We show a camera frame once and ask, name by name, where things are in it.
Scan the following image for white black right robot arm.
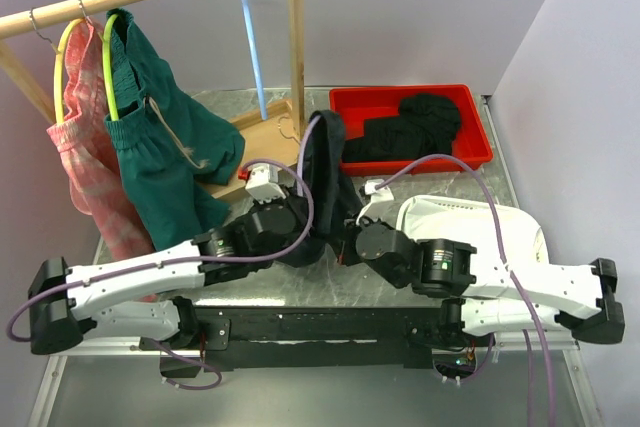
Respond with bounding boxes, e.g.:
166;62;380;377
349;190;625;346

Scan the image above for pink shorts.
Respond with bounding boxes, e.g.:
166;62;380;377
47;20;154;261

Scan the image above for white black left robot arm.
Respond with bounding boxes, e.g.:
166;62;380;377
24;186;316;355

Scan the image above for green shorts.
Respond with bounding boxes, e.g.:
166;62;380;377
105;9;245;250

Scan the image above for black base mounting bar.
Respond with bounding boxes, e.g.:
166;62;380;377
161;298;494;372

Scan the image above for wooden clothes rack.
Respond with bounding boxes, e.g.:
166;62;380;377
1;0;290;200

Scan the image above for black clothes in bin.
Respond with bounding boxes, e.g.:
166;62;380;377
342;93;462;163

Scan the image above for purple hanger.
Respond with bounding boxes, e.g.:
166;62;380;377
278;113;322;179

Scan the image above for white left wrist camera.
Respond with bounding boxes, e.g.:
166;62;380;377
237;163;285;204

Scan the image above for blue hanger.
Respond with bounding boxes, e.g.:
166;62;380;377
241;0;268;121

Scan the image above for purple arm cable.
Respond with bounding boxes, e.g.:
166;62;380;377
372;154;556;427
5;161;316;343

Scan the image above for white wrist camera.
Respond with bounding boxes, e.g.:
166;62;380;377
237;163;285;204
359;179;394;203

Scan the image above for dark navy shorts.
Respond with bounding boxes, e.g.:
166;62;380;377
281;110;363;268

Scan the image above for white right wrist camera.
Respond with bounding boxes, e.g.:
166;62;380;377
359;179;394;203

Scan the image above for yellow hanger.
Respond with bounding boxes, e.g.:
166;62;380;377
53;19;83;124

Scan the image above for red plastic bin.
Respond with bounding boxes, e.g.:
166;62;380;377
329;84;493;176

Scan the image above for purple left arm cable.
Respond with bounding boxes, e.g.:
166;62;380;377
5;161;316;343

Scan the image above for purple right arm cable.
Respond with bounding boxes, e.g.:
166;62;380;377
372;154;556;427

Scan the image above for lime green hanger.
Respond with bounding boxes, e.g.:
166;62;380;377
102;14;119;121

